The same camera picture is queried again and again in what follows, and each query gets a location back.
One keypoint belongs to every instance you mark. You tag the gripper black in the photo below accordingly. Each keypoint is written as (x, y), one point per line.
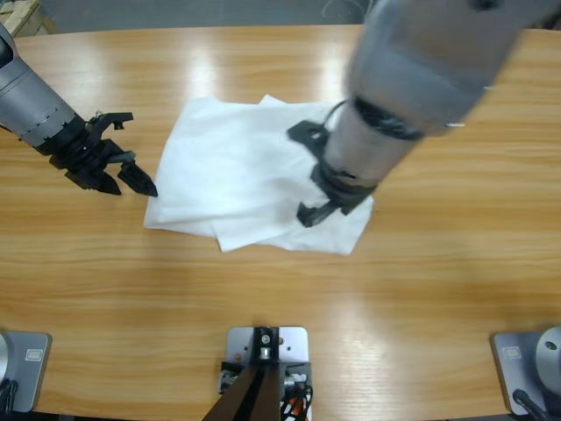
(344, 188)
(85, 155)

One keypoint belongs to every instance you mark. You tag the white t-shirt with small print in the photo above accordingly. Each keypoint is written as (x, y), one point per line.
(228, 175)

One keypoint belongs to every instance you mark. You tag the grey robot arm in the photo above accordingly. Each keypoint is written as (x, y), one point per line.
(416, 79)
(30, 101)

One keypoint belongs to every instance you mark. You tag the white grey mounting plate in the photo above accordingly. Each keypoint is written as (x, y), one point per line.
(236, 346)

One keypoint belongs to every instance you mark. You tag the black clamp with silver connector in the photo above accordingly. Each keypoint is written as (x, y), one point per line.
(298, 377)
(229, 377)

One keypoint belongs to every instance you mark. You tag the wooden pallet stack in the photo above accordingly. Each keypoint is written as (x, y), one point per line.
(26, 15)

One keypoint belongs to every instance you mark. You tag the arm grey base plate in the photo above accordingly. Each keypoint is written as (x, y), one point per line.
(33, 373)
(548, 355)

